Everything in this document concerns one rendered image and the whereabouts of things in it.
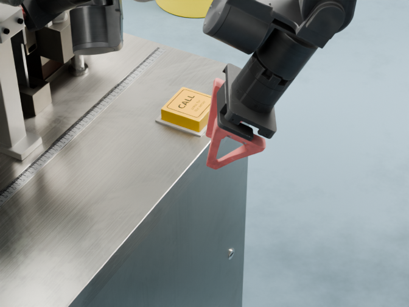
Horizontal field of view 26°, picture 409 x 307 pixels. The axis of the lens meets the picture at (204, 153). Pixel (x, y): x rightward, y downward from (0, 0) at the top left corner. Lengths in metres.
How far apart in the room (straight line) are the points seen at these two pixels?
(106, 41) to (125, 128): 0.22
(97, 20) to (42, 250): 0.32
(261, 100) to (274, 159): 1.70
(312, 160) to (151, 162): 1.46
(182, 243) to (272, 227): 1.06
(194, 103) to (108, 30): 0.24
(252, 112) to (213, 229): 0.57
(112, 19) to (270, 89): 0.29
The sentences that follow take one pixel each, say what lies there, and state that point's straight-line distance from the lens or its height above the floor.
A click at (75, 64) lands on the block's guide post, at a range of 1.51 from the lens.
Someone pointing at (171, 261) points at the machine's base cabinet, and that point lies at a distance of 1.45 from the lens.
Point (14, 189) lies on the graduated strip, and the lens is 1.31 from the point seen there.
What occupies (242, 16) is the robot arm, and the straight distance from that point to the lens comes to 0.98.
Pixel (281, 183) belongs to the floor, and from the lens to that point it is 2.65.
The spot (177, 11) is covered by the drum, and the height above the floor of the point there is 0.02.
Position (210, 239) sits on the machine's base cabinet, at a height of 0.63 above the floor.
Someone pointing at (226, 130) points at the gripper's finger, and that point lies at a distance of 1.03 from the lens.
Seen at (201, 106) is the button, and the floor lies 0.92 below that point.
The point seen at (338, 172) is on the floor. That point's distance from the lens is 2.71.
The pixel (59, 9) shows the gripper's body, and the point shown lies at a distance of 1.28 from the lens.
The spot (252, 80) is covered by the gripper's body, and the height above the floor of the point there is 1.16.
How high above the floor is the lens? 1.75
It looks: 40 degrees down
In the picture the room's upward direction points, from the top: straight up
